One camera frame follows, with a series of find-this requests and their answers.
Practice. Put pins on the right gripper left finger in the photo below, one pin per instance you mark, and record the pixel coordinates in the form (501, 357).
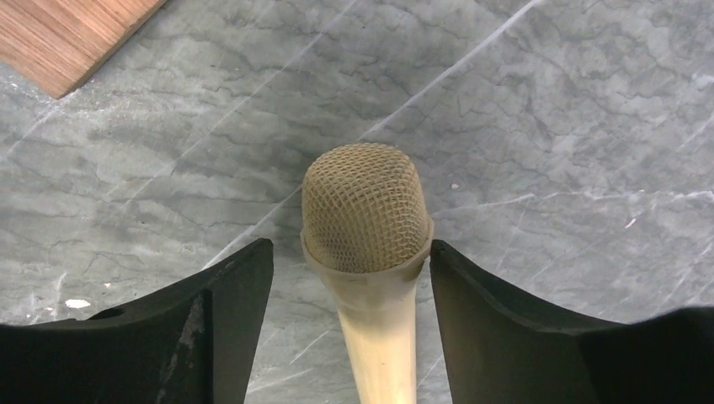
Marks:
(193, 341)

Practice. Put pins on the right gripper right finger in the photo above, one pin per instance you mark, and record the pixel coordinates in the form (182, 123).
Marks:
(504, 345)

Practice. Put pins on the beige gold microphone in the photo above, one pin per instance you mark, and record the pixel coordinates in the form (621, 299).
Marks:
(366, 233)

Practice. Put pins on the brown wooden board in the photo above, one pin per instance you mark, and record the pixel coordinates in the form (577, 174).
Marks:
(59, 45)

